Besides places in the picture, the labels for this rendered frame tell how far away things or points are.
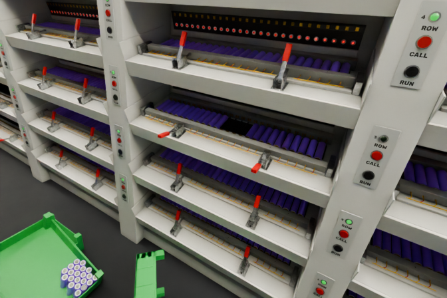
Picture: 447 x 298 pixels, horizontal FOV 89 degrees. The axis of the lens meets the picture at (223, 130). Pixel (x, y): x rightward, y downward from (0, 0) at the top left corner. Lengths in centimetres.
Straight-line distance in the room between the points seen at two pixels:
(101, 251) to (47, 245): 18
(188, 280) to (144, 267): 25
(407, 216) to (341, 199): 12
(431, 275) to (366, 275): 13
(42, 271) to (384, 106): 106
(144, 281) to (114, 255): 35
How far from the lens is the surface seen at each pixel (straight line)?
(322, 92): 51
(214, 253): 86
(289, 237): 69
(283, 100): 49
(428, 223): 60
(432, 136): 51
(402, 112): 48
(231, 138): 62
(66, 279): 97
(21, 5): 138
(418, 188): 62
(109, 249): 112
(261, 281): 83
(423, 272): 74
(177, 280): 100
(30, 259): 107
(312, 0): 48
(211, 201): 74
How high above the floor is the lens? 83
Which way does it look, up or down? 23 degrees down
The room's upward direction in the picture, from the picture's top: 6 degrees clockwise
